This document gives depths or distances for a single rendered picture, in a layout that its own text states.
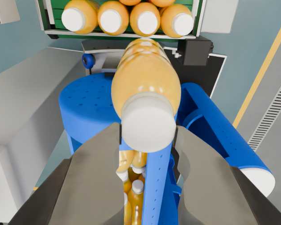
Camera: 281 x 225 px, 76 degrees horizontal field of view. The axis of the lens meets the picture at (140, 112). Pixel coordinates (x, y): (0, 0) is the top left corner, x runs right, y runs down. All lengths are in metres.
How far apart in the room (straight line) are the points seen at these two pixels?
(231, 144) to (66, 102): 0.74
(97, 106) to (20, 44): 1.41
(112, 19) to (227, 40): 1.39
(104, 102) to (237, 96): 1.68
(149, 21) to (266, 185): 0.82
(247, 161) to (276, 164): 2.04
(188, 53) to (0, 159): 0.57
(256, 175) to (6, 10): 0.95
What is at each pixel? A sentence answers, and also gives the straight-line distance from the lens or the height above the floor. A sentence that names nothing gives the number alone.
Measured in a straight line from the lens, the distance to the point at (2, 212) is 0.80.
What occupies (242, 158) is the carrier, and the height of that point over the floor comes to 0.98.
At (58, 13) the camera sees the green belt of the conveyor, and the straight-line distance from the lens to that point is 0.63.
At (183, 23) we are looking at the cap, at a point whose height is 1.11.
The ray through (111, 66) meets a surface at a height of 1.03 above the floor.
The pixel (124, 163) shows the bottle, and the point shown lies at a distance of 0.45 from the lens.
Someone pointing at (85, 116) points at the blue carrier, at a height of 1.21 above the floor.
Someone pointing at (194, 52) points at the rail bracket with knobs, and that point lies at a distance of 0.54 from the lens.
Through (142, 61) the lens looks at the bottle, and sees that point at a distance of 0.16.
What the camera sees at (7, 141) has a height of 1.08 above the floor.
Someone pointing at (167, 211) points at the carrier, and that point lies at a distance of 1.49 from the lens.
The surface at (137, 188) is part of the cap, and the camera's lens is 0.64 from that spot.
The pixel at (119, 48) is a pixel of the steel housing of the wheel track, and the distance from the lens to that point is 0.58.
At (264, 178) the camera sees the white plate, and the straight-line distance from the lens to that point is 0.93.
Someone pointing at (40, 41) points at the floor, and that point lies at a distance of 1.67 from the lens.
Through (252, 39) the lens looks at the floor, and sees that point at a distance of 1.80.
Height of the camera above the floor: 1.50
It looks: 58 degrees down
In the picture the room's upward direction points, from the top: 175 degrees clockwise
